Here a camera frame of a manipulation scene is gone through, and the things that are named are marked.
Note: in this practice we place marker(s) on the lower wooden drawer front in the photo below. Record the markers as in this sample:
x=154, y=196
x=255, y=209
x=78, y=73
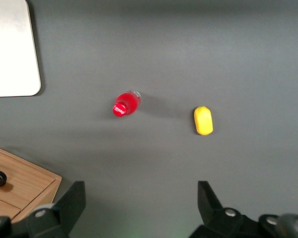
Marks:
x=27, y=178

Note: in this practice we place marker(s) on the wooden drawer cabinet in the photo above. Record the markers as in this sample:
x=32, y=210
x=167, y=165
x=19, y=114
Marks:
x=39, y=183

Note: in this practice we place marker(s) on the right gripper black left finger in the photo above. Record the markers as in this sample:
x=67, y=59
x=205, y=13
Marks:
x=72, y=200

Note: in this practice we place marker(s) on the wooden drawer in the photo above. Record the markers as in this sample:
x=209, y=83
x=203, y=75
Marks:
x=27, y=178
x=2, y=207

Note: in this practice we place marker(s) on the white rectangular plastic tray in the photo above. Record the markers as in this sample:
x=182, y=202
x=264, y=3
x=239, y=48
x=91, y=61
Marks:
x=12, y=49

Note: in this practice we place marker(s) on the upper wooden drawer front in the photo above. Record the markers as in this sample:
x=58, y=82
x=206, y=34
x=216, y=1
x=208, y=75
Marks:
x=2, y=207

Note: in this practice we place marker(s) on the yellow toy lemon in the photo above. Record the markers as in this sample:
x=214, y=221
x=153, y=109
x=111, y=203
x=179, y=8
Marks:
x=203, y=121

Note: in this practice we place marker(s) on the red coke bottle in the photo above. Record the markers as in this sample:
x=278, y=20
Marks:
x=127, y=102

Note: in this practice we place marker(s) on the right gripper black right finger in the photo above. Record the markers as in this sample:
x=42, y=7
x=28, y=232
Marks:
x=211, y=203

